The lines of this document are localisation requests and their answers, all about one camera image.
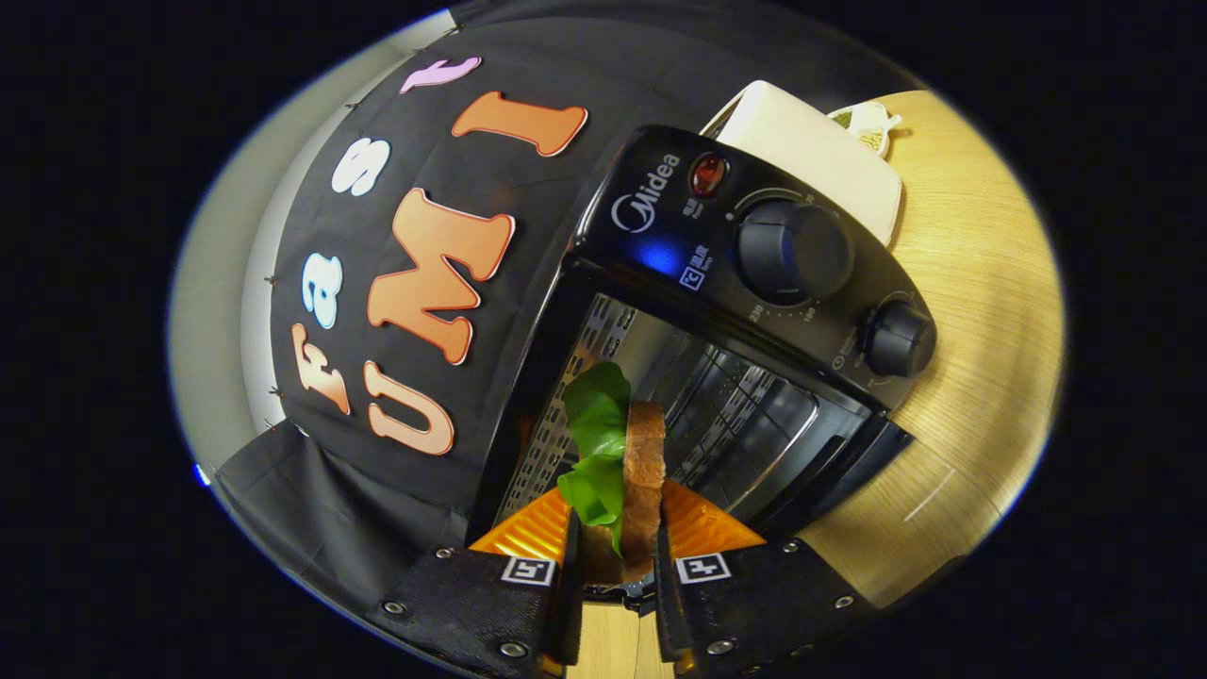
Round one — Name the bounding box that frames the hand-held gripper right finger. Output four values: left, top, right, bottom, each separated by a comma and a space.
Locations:
653, 481, 878, 679

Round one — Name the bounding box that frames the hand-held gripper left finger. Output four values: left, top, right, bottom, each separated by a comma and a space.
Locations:
372, 486, 584, 679

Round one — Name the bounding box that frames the lettuce sandwich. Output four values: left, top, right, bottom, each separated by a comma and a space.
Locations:
556, 361, 668, 586

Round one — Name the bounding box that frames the black toaster oven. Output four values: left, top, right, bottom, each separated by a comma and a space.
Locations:
467, 124, 939, 567

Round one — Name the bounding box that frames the white pop-up toaster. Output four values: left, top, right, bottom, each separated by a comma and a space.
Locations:
700, 80, 903, 246

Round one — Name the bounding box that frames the white divided condiment dish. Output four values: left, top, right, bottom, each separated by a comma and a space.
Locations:
828, 101, 903, 157

